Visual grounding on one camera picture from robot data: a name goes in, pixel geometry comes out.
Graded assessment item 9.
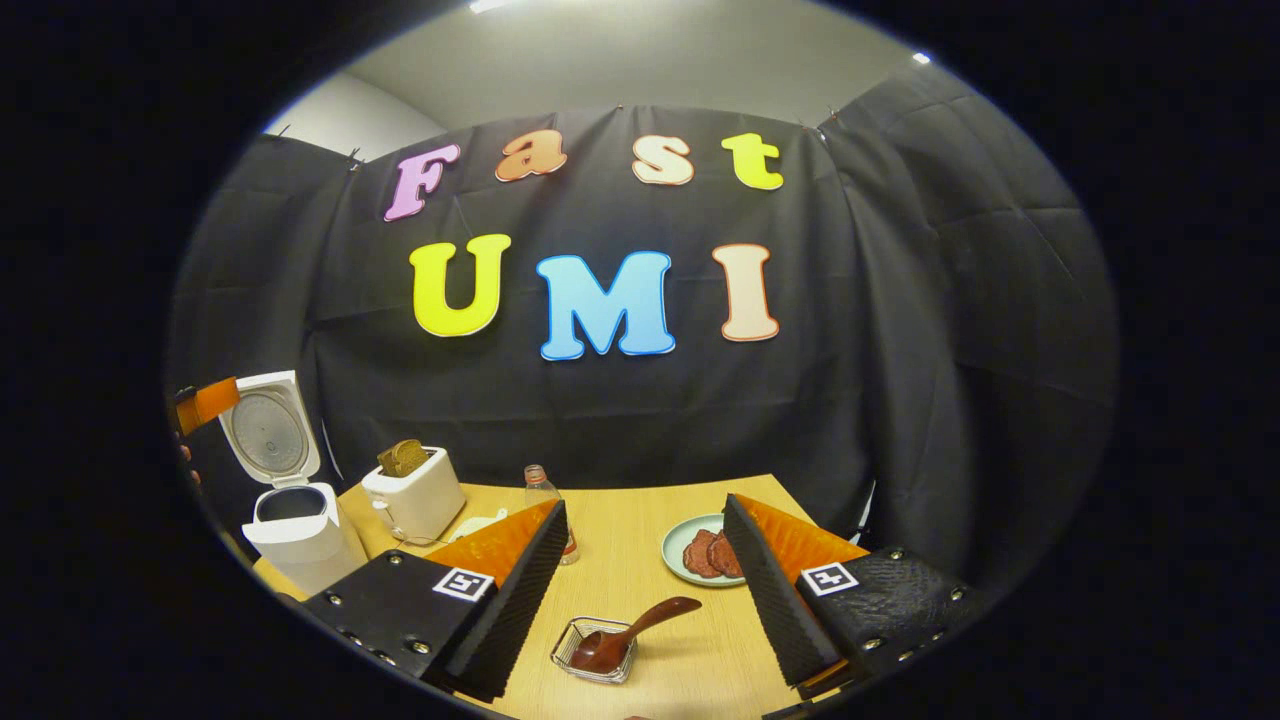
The white toaster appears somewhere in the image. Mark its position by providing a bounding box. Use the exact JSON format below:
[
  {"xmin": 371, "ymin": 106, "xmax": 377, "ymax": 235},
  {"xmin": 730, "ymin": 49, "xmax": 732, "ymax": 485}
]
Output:
[{"xmin": 361, "ymin": 445, "xmax": 468, "ymax": 547}]

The brown bread slice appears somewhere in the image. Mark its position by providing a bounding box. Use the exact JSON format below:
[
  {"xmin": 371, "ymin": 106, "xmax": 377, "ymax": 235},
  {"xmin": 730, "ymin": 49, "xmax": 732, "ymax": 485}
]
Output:
[{"xmin": 377, "ymin": 438, "xmax": 432, "ymax": 479}]

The black backdrop cloth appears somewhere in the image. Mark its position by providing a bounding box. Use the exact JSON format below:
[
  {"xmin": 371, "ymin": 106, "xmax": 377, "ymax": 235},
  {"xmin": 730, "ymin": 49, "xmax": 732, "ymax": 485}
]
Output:
[{"xmin": 165, "ymin": 65, "xmax": 1119, "ymax": 601}]

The white rice cooker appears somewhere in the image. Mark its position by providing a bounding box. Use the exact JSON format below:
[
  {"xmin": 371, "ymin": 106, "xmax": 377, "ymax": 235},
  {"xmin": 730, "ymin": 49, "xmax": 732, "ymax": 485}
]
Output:
[{"xmin": 217, "ymin": 370, "xmax": 370, "ymax": 599}]

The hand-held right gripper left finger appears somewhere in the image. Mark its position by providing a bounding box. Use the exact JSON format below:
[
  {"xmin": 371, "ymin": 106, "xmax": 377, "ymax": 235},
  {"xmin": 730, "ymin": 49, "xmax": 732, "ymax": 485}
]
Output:
[{"xmin": 300, "ymin": 498, "xmax": 569, "ymax": 703}]

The white divided grain dish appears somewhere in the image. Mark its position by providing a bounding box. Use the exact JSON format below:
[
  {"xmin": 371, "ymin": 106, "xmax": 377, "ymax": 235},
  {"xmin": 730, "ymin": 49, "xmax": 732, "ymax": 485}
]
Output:
[{"xmin": 447, "ymin": 511, "xmax": 512, "ymax": 542}]

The brown wooden spoon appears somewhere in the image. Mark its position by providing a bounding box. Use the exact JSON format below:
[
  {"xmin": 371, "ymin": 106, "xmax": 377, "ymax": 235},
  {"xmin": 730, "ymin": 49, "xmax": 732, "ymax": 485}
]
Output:
[{"xmin": 570, "ymin": 597, "xmax": 703, "ymax": 674}]

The small clear chopstick holder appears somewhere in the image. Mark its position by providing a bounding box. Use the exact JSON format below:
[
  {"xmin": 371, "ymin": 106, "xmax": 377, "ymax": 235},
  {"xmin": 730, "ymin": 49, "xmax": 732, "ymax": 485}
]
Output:
[{"xmin": 550, "ymin": 616, "xmax": 639, "ymax": 686}]

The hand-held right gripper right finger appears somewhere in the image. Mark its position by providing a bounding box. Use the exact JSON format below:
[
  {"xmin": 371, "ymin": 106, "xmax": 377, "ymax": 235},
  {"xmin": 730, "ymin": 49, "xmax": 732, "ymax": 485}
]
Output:
[{"xmin": 722, "ymin": 493, "xmax": 986, "ymax": 701}]

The brown meat slice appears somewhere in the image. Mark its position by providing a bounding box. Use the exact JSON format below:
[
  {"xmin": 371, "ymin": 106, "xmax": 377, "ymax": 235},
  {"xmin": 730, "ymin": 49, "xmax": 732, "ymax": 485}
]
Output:
[
  {"xmin": 707, "ymin": 530, "xmax": 747, "ymax": 580},
  {"xmin": 683, "ymin": 530, "xmax": 723, "ymax": 580}
]

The pale green plate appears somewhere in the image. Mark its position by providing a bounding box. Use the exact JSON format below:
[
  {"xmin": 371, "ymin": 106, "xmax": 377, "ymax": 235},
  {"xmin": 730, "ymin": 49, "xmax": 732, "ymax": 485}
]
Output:
[{"xmin": 660, "ymin": 514, "xmax": 747, "ymax": 589}]

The clear plastic bottle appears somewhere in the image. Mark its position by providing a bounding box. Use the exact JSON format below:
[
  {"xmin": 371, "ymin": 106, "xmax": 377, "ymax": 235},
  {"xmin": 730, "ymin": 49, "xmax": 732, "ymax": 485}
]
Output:
[{"xmin": 523, "ymin": 464, "xmax": 582, "ymax": 568}]

